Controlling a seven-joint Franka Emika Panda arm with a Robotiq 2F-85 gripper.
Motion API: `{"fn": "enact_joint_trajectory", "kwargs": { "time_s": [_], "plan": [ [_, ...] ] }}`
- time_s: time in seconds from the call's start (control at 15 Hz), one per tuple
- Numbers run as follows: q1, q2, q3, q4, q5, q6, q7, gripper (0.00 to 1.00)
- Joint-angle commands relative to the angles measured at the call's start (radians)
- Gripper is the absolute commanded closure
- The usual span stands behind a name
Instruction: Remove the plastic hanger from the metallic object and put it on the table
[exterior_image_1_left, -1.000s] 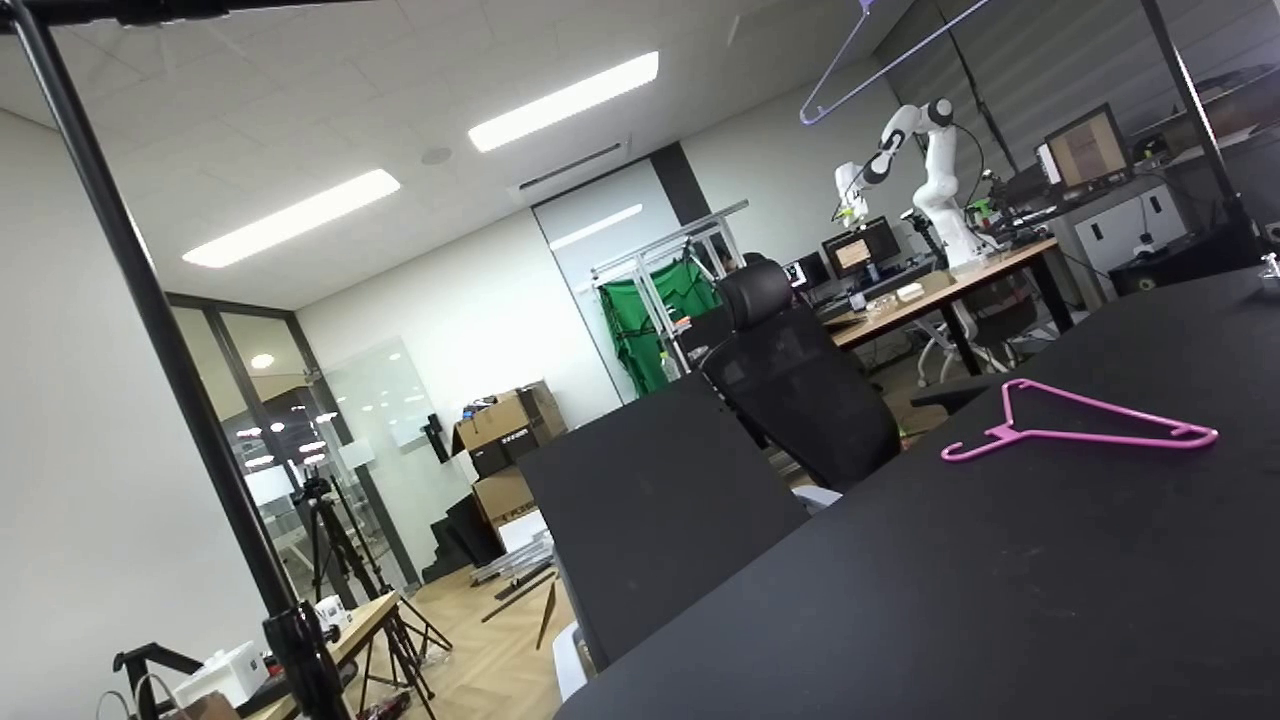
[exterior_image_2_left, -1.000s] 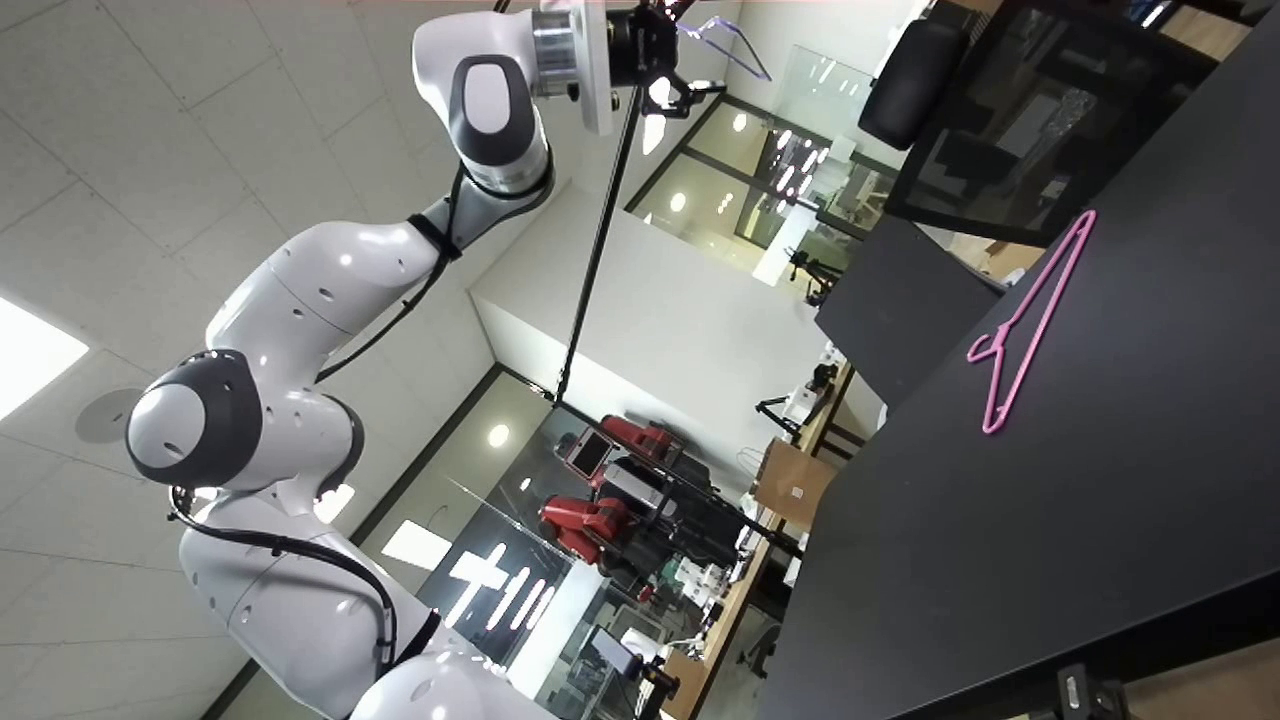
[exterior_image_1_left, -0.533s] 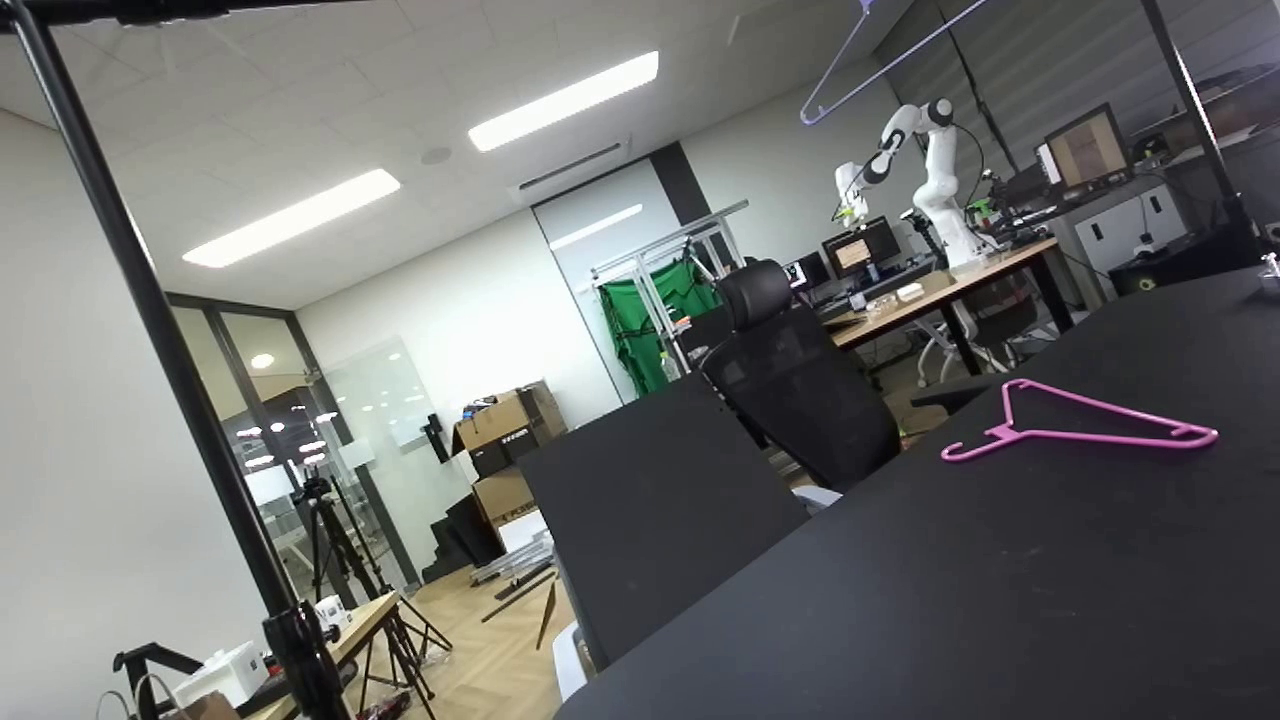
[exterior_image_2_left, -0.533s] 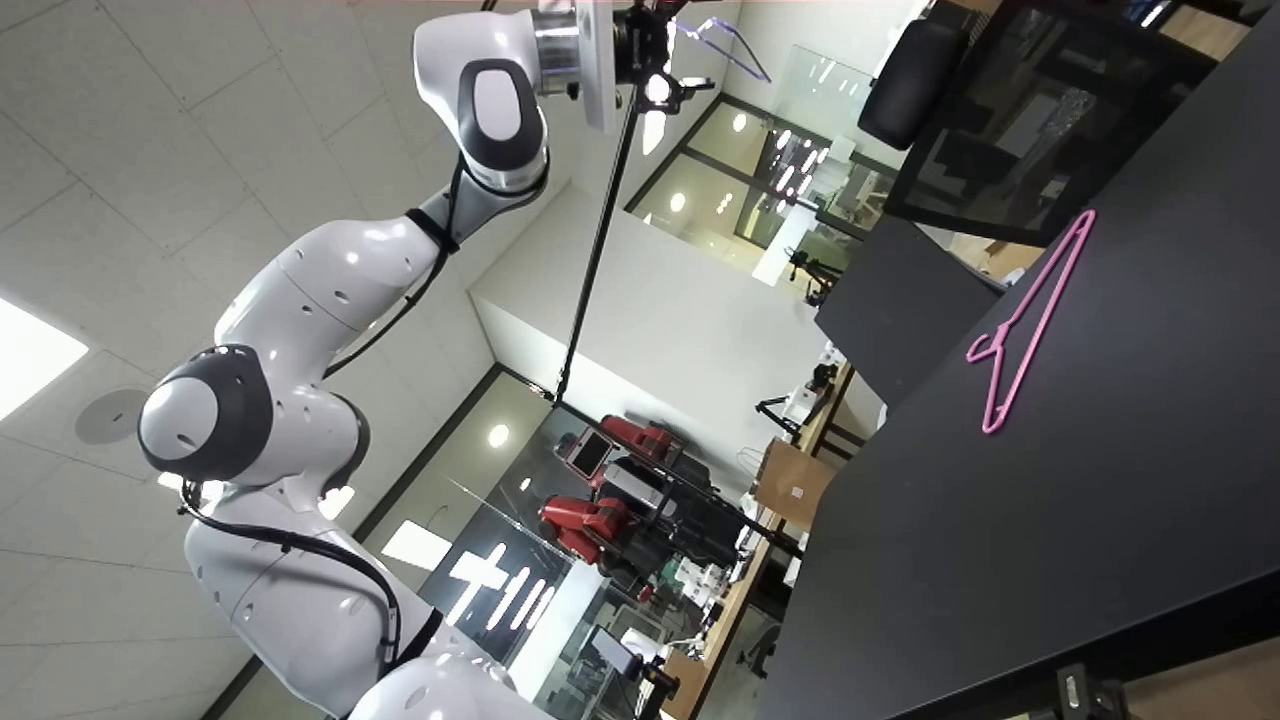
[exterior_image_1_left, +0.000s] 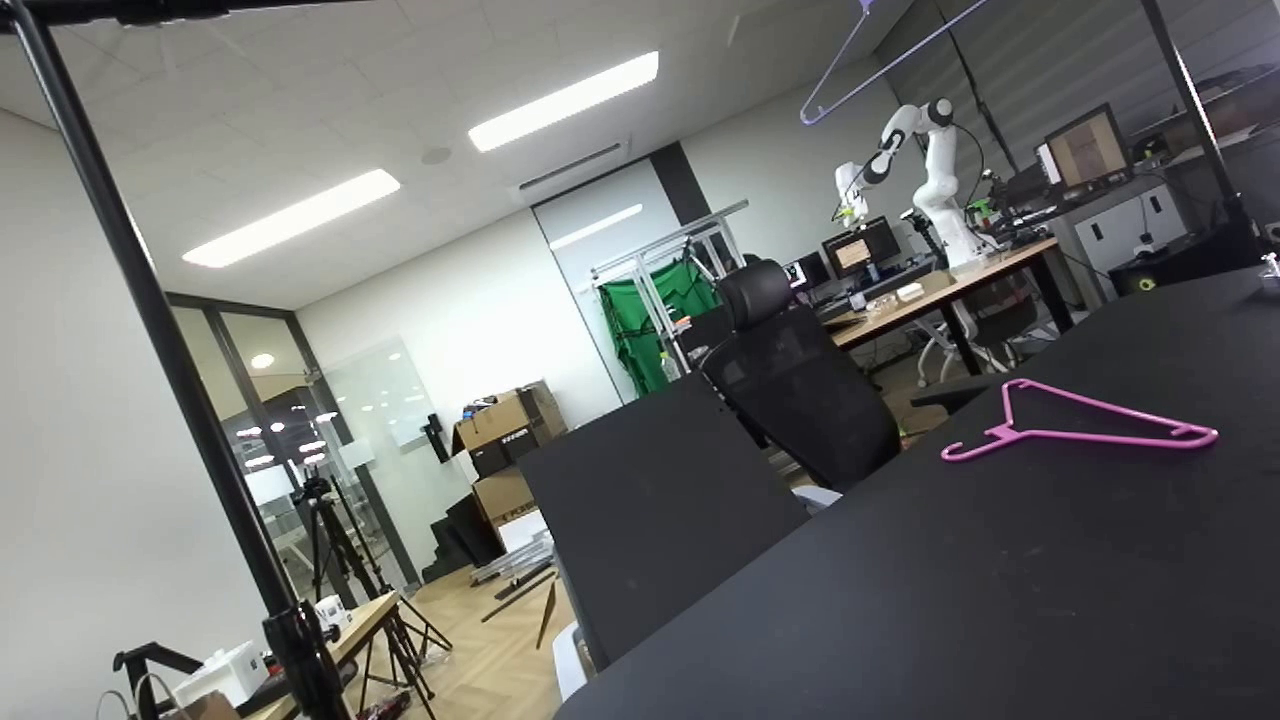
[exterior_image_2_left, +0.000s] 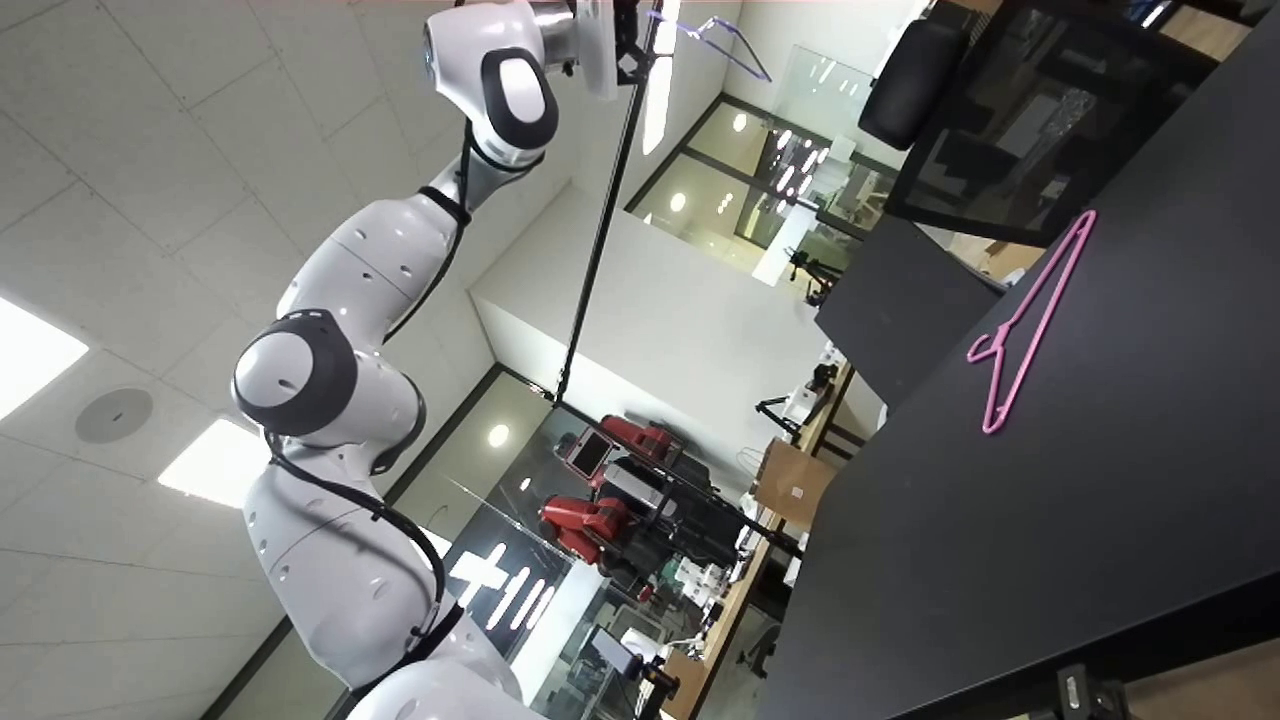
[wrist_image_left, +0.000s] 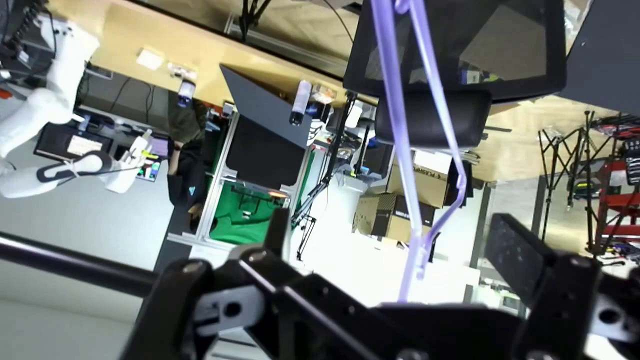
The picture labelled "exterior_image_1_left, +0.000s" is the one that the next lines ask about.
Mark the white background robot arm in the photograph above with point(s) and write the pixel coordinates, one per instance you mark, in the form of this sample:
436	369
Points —
943	175

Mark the pink plastic hanger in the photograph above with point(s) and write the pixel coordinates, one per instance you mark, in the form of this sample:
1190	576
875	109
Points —
1106	438

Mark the green hanging cloth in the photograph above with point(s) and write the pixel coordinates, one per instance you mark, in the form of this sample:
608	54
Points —
625	333

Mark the black flat panel board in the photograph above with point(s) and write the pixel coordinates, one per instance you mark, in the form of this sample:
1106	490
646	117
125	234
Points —
655	520

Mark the black mesh office chair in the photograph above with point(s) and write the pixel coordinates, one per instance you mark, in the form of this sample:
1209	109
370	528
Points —
802	384

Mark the small black monitor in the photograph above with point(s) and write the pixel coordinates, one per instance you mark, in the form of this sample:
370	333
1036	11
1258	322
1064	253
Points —
860	250

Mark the long ceiling light panel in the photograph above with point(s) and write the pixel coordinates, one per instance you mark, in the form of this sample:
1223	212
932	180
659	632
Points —
565	103
294	216

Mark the round ceiling speaker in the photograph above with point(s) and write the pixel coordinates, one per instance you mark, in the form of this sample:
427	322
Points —
436	153

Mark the wooden office desk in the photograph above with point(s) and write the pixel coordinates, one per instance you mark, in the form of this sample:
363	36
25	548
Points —
932	284

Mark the glass partition door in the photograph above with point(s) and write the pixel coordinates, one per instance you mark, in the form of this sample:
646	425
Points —
265	403

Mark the black metal upright pole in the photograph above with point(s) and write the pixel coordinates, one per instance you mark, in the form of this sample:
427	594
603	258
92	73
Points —
167	333
1200	124

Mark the large computer monitor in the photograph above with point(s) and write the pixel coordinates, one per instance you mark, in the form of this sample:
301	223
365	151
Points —
1084	147

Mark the white storage cabinet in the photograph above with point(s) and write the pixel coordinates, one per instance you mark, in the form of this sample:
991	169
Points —
1134	227

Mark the small white box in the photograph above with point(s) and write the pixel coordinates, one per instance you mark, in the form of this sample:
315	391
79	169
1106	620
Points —
213	673

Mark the black metal crossbar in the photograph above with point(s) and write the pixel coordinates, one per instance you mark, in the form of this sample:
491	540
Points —
135	11

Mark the black camera tripod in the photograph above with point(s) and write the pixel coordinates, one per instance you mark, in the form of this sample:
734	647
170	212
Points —
326	533

